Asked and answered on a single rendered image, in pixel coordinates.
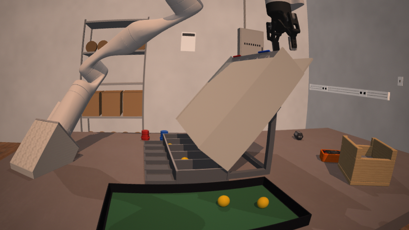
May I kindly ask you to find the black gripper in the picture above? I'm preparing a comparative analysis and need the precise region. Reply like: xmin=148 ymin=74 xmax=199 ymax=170
xmin=266 ymin=1 xmax=300 ymax=51

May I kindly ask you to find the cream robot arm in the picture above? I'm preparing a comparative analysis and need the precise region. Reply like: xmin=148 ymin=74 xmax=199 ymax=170
xmin=47 ymin=0 xmax=203 ymax=136

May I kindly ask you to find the orange digital multimeter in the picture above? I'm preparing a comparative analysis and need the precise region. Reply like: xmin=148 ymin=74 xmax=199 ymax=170
xmin=320 ymin=149 xmax=340 ymax=163

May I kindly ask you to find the green tray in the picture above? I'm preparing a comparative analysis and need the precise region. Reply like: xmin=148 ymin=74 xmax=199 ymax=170
xmin=96 ymin=177 xmax=312 ymax=230

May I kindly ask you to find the red plug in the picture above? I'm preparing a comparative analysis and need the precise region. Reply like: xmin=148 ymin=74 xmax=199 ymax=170
xmin=141 ymin=130 xmax=150 ymax=140

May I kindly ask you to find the wooden crate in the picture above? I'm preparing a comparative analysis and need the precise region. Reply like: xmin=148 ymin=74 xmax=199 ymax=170
xmin=338 ymin=136 xmax=397 ymax=186

